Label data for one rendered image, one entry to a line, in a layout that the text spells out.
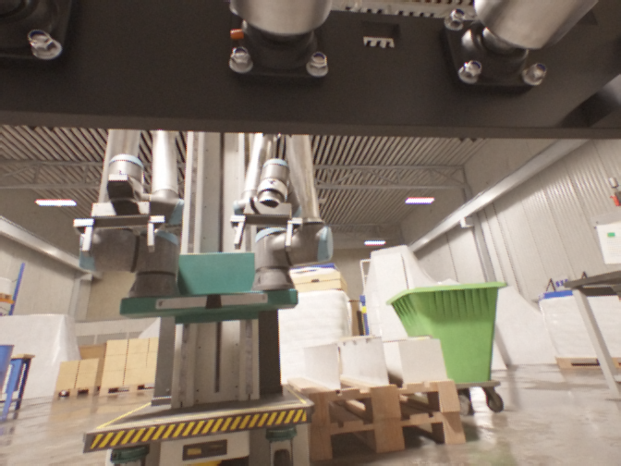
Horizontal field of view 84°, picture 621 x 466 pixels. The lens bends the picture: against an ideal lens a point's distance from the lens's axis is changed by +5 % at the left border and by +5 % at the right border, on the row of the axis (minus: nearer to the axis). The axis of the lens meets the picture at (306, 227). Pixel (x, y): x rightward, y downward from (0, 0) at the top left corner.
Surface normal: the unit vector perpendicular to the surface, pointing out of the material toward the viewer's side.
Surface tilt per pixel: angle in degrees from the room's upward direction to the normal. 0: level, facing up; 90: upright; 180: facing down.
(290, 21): 172
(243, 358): 90
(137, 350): 90
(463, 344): 101
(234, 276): 90
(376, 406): 90
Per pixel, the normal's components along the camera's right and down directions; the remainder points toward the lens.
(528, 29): -0.36, 0.85
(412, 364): 0.18, -0.36
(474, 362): 0.00, -0.17
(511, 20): -0.61, 0.70
